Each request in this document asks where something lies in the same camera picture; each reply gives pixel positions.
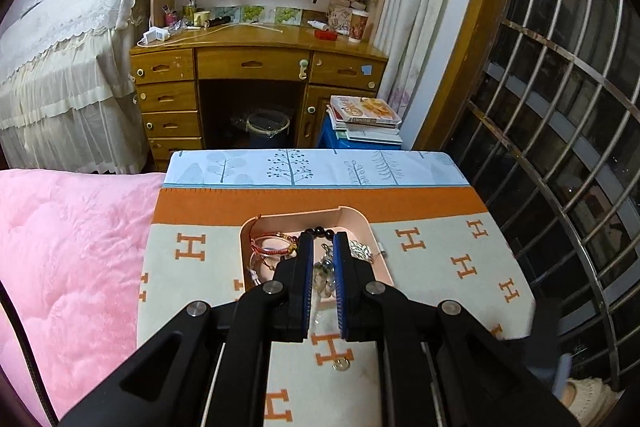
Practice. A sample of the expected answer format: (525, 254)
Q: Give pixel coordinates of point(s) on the wooden desk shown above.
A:
(250, 39)

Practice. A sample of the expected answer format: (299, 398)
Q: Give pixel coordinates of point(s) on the cream knitted slipper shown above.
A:
(590, 399)

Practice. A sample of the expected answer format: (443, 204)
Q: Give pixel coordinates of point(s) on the white tube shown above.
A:
(317, 26)

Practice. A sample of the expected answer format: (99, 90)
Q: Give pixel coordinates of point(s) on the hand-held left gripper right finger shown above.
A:
(342, 287)

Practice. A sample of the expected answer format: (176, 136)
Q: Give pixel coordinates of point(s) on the white charger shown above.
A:
(156, 36)

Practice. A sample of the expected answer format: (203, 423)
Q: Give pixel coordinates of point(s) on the white drawer lock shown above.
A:
(302, 69)

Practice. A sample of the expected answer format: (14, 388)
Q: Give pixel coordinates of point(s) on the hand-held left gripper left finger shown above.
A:
(306, 287)

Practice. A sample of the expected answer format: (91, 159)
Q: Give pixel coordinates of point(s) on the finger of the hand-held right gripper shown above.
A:
(545, 337)

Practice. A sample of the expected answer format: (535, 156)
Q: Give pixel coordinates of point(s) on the blue plastic stool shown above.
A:
(327, 138)

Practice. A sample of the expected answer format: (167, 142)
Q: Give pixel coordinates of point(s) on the yellow mug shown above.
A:
(201, 19)

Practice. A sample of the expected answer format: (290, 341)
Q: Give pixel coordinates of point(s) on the printed gift box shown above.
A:
(339, 14)

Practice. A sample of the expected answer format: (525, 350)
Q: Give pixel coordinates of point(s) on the blue tree print sheet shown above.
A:
(330, 177)

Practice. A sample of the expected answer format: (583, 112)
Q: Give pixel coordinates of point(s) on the small red box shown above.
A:
(325, 36)

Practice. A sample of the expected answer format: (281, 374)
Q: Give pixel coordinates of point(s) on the window with metal grille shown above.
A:
(565, 107)

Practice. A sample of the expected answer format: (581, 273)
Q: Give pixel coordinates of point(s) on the white lace covered furniture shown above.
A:
(65, 57)

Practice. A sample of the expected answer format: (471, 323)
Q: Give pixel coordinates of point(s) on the rhinestone brooch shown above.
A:
(361, 251)

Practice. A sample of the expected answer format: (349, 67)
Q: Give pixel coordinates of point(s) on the floral curtain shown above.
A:
(420, 7)

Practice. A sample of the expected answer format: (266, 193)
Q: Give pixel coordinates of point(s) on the black flashlight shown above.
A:
(219, 22)

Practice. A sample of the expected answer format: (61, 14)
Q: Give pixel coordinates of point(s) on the red and gold bangle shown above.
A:
(272, 251)

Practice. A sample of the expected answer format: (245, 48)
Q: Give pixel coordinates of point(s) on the dark waste bin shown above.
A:
(267, 134)

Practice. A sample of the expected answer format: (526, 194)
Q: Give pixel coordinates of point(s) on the pink quilt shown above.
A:
(75, 282)

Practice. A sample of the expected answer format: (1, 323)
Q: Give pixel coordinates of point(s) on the stack of magazines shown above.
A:
(365, 109)

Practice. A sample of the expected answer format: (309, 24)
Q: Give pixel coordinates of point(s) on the printed paper cup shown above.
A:
(359, 27)

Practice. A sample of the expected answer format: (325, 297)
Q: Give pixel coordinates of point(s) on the green picture tile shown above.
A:
(288, 15)
(226, 13)
(253, 13)

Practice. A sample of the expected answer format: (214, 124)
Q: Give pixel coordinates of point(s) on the pen holder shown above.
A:
(171, 17)

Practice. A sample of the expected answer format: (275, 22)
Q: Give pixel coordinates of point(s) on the pink plastic tray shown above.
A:
(350, 219)

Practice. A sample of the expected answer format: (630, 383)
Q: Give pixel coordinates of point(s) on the orange patterned blanket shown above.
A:
(440, 307)

